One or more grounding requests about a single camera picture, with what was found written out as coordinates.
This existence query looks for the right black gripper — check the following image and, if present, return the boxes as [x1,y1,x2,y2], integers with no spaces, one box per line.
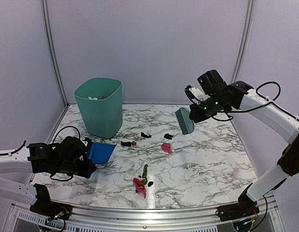
[189,93,230,123]

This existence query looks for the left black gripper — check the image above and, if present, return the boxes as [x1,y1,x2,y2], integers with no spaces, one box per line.
[55,158,96,178]

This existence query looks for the blue plastic dustpan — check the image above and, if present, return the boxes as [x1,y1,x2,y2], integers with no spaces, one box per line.
[87,143,116,165]

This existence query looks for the teal hand brush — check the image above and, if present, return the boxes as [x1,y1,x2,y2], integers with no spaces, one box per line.
[175,107,195,135]

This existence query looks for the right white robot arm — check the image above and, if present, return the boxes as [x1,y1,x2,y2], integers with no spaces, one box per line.
[185,70,299,217]

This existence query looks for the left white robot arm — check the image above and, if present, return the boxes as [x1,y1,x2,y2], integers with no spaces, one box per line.
[0,136,97,215]

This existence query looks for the paper scraps inside bin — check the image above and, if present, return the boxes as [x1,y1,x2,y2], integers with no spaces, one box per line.
[88,96,106,101]

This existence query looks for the black paper scrap right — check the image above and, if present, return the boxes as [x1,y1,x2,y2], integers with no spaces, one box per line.
[164,133,173,140]

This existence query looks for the black and pink paper scrap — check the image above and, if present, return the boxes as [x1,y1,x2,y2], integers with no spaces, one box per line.
[120,141,137,147]

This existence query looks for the pink paper scrap centre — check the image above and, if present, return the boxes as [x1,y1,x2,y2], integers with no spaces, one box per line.
[161,143,173,154]

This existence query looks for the green paper scrap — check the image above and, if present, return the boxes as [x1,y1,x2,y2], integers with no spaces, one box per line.
[138,164,148,185]

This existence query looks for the teal plastic waste bin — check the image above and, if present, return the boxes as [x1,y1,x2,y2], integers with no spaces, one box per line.
[74,77,123,139]

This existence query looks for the black and white paper scrap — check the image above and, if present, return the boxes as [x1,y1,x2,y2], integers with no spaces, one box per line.
[141,130,152,138]

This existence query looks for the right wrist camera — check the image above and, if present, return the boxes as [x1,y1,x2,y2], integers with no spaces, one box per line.
[185,85,207,104]

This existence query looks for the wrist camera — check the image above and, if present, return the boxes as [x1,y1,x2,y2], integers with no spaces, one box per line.
[185,85,207,104]
[83,137,93,149]

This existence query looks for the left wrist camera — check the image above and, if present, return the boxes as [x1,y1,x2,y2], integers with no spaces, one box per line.
[83,137,93,149]

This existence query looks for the left aluminium corner post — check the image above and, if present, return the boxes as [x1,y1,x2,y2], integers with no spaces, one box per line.
[40,0,70,108]

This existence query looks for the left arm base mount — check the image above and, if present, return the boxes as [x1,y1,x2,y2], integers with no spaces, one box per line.
[30,184,72,220]

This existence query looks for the aluminium front frame rail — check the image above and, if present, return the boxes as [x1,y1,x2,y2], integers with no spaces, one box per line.
[9,203,279,232]

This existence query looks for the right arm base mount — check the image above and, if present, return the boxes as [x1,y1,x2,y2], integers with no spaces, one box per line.
[215,185,260,221]

